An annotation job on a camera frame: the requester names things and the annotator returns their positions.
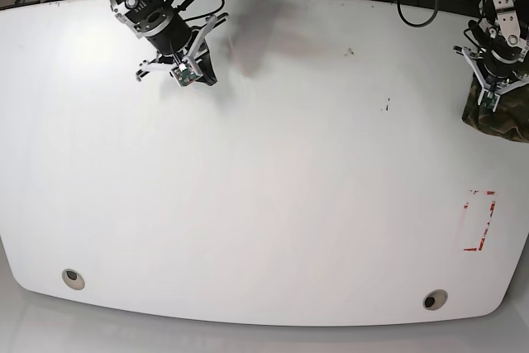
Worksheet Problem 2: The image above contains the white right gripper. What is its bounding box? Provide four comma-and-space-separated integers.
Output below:
136, 13, 228, 87

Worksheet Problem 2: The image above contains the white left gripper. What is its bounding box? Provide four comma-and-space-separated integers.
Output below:
453, 45, 528, 103

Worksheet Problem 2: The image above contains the camouflage t-shirt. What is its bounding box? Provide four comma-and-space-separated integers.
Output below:
460, 28, 529, 144

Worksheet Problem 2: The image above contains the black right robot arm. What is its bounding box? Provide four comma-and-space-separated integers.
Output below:
110, 0, 229, 87

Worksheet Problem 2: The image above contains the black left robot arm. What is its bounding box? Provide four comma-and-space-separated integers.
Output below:
454, 0, 528, 112

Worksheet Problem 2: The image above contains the red tape rectangle marking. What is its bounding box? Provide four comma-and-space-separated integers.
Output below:
460, 190, 497, 252

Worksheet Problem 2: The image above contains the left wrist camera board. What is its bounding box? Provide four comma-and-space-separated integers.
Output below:
478, 91, 500, 112

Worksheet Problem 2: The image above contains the right table cable grommet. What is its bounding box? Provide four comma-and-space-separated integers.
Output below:
422, 289, 448, 311

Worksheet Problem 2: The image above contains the table cable grommet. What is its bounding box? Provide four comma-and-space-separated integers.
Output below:
422, 289, 448, 311
62, 269, 85, 291

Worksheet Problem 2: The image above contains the left table cable grommet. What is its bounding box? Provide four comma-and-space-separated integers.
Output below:
62, 269, 85, 291

